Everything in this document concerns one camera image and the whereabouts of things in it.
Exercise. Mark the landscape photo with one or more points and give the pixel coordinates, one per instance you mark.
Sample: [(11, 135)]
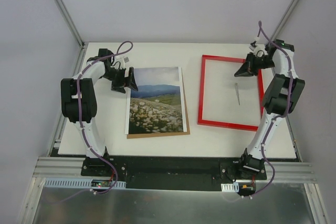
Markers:
[(155, 100)]

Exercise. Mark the left aluminium side rail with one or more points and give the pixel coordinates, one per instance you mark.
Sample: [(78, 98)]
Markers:
[(68, 95)]

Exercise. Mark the clear tester screwdriver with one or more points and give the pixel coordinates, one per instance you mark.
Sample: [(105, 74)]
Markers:
[(237, 93)]

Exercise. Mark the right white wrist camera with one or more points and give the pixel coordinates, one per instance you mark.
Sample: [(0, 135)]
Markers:
[(254, 47)]

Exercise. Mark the aluminium post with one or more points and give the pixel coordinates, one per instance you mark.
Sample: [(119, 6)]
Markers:
[(285, 18), (69, 22)]

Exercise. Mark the right aluminium side rail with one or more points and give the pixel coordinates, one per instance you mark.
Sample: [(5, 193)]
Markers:
[(282, 94)]

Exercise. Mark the left white cable duct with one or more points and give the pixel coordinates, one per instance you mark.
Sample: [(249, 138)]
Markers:
[(100, 184)]

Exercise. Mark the left aluminium post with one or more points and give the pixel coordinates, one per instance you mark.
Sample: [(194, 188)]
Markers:
[(69, 22)]

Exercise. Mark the right aluminium post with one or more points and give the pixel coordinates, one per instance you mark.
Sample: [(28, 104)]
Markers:
[(285, 18)]

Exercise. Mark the shiny metal floor sheet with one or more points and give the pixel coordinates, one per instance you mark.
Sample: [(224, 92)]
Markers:
[(276, 204)]

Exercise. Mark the brown frame backing board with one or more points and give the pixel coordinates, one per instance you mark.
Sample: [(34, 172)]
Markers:
[(186, 113)]

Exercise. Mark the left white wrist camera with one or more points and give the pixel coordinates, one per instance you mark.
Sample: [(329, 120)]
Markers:
[(124, 60)]

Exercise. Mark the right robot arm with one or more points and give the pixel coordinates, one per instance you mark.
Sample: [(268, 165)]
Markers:
[(251, 163)]

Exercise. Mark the right white cable duct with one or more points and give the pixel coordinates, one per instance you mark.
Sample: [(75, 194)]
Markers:
[(230, 188)]

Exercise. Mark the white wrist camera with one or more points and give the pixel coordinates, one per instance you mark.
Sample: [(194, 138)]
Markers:
[(124, 60), (254, 47)]

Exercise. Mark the aluminium front rail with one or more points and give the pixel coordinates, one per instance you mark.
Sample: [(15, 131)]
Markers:
[(70, 167)]

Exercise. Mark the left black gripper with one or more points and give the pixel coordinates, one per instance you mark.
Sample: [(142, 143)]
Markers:
[(122, 80)]

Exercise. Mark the white cable duct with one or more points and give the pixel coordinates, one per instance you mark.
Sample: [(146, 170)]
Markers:
[(230, 188), (100, 184)]

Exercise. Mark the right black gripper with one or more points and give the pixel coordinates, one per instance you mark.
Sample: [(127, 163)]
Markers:
[(252, 64)]

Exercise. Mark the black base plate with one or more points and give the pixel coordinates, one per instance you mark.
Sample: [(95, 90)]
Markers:
[(169, 173)]

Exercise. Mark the aluminium side rail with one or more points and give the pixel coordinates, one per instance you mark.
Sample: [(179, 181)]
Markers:
[(68, 95), (282, 94)]

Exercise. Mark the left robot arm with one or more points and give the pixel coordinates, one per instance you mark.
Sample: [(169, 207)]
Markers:
[(79, 104)]

